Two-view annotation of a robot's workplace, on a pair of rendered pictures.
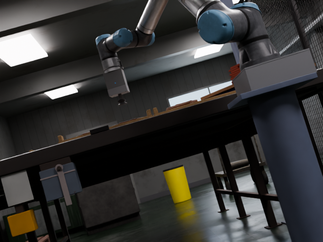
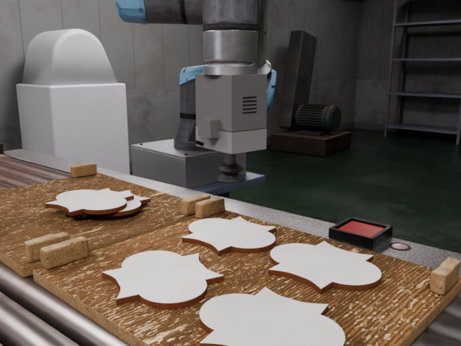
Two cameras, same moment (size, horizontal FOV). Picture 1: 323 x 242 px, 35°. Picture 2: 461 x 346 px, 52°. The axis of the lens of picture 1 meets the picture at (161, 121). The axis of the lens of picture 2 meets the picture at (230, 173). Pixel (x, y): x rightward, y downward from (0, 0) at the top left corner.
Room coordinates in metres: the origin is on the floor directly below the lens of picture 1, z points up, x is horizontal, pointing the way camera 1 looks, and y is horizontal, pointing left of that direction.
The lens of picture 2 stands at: (2.68, 0.62, 1.19)
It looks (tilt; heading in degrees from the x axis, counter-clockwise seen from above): 13 degrees down; 227
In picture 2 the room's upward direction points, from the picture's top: straight up
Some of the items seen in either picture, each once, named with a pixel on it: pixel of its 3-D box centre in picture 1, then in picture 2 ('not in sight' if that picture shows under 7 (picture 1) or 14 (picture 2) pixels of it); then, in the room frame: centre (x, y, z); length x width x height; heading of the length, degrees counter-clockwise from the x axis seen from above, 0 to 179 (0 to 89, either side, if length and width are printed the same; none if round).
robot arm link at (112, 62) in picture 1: (111, 64); (229, 49); (2.22, 0.14, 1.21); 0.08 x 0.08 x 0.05
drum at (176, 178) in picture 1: (177, 184); not in sight; (9.59, 0.05, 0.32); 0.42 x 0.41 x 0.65; 4
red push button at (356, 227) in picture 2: not in sight; (360, 233); (2.03, 0.25, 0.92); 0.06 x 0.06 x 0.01; 6
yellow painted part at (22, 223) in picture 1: (18, 203); not in sight; (1.98, 0.62, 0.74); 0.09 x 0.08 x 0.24; 96
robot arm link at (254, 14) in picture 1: (245, 23); (202, 88); (1.82, -0.39, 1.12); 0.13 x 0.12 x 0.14; 132
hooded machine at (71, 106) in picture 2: not in sight; (75, 115); (0.81, -3.36, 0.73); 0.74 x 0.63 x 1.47; 3
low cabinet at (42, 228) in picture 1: (53, 218); not in sight; (10.53, 2.69, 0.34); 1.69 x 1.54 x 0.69; 3
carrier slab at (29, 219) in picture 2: (197, 107); (71, 209); (2.33, -0.18, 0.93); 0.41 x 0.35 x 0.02; 92
